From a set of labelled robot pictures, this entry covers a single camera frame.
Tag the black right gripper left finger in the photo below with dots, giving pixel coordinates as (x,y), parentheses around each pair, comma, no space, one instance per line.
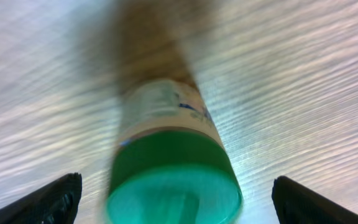
(54,203)

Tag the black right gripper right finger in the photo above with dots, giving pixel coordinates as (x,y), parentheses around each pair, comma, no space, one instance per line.
(296,204)

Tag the green capped bottle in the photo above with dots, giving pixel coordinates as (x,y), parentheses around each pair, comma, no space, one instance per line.
(170,164)

